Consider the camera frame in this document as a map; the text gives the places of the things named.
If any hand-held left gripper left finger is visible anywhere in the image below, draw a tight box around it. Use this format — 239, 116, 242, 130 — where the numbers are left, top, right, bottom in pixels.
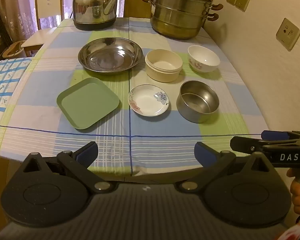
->
20, 141, 112, 194

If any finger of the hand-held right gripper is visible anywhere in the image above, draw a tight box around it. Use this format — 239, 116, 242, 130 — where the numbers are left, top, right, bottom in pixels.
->
230, 136, 274, 155
261, 130, 300, 143

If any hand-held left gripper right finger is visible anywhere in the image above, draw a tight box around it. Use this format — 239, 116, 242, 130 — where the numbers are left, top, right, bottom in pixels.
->
174, 142, 274, 194

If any green square plate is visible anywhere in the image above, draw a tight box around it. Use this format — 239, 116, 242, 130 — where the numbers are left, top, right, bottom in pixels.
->
56, 77, 120, 130

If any stainless steel bowl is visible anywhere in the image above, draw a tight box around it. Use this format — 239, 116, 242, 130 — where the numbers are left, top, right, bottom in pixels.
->
176, 80, 220, 124

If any small floral saucer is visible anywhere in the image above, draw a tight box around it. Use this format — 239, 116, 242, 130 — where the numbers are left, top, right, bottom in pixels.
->
128, 84, 170, 117

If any white floral bowl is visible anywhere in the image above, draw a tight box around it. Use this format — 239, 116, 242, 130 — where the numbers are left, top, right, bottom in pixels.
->
187, 45, 220, 73

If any cream ribbed bowl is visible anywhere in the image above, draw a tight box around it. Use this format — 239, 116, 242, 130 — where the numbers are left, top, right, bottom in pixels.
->
145, 49, 183, 82

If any large stainless steel plate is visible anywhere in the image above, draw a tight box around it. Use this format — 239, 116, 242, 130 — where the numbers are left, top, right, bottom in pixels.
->
78, 37, 143, 72

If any person's right hand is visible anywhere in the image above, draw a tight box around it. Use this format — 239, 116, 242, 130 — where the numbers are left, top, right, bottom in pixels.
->
286, 169, 300, 215

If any checkered pastel tablecloth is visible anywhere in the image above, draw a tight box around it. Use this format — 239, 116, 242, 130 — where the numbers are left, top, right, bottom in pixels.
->
0, 17, 270, 178

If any red white garment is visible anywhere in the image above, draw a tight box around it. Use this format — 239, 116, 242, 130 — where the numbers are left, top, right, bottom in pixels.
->
277, 221, 300, 240

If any blue white checkered cloth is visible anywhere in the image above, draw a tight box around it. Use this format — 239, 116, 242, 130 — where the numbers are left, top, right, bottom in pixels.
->
0, 57, 33, 155

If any tan round basket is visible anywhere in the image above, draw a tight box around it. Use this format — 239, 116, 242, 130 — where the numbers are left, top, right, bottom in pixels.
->
0, 40, 26, 58

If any stainless steel kettle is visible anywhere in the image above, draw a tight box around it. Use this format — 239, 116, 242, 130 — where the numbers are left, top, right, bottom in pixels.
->
72, 0, 119, 31

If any stainless steel steamer pot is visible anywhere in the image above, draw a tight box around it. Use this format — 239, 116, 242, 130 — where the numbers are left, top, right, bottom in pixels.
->
140, 0, 224, 40

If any cream wooden chair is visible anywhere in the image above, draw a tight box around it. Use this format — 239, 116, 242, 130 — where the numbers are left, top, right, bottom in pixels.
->
21, 0, 65, 57

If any pink lace curtain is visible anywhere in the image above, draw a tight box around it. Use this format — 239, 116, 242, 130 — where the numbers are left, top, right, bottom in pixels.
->
0, 0, 127, 45

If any large cream wall socket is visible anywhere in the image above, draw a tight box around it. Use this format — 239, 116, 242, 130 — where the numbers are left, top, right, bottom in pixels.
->
276, 18, 300, 52

